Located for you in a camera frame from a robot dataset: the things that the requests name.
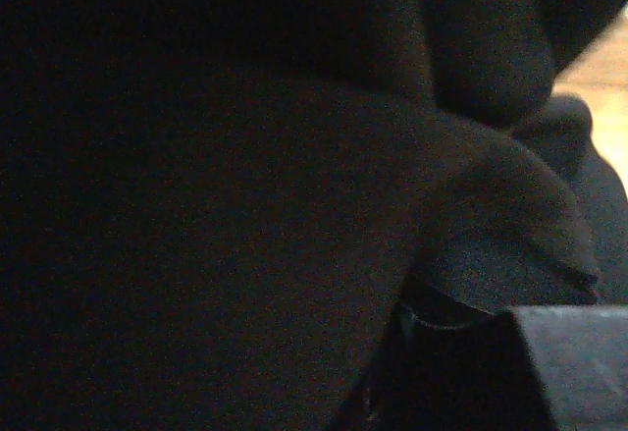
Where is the black shirt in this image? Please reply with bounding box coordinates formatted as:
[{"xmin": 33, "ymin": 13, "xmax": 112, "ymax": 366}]
[{"xmin": 1, "ymin": 0, "xmax": 627, "ymax": 430}]

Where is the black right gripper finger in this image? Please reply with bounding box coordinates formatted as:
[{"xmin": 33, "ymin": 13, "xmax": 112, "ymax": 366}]
[{"xmin": 338, "ymin": 278, "xmax": 627, "ymax": 430}]

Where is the wooden clothes rack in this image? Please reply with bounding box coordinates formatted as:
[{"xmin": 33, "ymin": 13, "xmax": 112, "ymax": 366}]
[{"xmin": 553, "ymin": 10, "xmax": 627, "ymax": 183}]

